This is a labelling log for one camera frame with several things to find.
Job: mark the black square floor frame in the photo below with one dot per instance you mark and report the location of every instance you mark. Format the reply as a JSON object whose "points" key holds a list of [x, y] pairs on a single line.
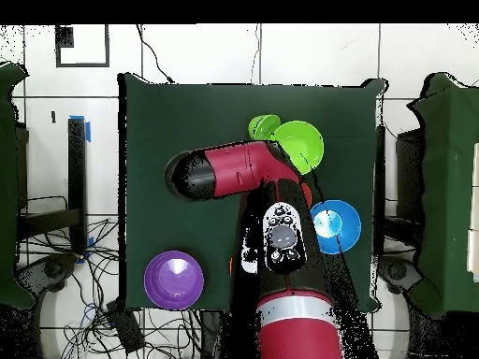
{"points": [[82, 65]]}

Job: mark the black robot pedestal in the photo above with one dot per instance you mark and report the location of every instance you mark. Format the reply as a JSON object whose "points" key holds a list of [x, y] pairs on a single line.
{"points": [[213, 336]]}

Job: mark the black metal stand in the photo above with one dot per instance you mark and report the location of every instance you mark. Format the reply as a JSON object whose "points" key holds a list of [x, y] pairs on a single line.
{"points": [[76, 168]]}

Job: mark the large green bowl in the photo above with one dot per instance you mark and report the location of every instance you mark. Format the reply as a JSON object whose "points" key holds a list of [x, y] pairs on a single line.
{"points": [[303, 146]]}

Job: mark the dark green tablecloth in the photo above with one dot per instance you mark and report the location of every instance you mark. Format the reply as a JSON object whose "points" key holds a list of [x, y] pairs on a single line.
{"points": [[179, 112]]}

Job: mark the blue bowl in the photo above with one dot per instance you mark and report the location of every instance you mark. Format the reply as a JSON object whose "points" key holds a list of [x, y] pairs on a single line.
{"points": [[344, 228]]}

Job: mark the blue tape strip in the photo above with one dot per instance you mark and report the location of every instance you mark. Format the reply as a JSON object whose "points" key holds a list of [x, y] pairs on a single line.
{"points": [[88, 132]]}

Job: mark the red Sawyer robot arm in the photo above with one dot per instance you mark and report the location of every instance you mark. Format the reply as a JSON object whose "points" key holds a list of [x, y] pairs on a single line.
{"points": [[239, 168]]}

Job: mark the black power strip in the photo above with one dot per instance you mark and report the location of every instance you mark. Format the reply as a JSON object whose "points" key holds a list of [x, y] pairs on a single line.
{"points": [[125, 327]]}

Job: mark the green cloth side table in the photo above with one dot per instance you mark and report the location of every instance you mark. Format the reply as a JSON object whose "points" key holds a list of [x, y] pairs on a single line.
{"points": [[449, 187], [7, 243]]}

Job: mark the black box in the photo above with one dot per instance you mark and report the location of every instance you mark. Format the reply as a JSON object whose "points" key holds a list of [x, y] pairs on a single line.
{"points": [[409, 175]]}

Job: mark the large purple bowl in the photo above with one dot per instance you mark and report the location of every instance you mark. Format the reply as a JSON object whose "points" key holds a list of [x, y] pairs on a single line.
{"points": [[174, 280]]}

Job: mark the black office chair base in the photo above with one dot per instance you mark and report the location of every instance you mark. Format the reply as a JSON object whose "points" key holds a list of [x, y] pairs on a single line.
{"points": [[48, 271]]}

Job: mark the small green bowl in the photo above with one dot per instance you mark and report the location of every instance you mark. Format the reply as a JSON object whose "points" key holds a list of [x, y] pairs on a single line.
{"points": [[262, 127]]}

